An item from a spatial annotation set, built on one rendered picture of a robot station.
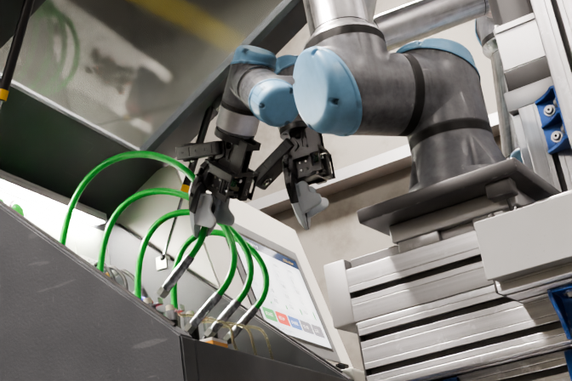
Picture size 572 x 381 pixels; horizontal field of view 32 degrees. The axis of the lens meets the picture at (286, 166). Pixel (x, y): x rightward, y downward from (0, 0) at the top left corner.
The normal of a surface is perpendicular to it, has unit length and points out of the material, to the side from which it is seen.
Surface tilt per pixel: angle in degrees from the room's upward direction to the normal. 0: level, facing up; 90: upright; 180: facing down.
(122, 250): 90
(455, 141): 72
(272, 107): 135
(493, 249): 90
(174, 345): 90
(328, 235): 90
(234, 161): 103
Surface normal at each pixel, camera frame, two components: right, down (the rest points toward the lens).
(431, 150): -0.65, -0.47
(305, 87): -0.89, 0.11
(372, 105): 0.36, 0.32
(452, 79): 0.36, -0.36
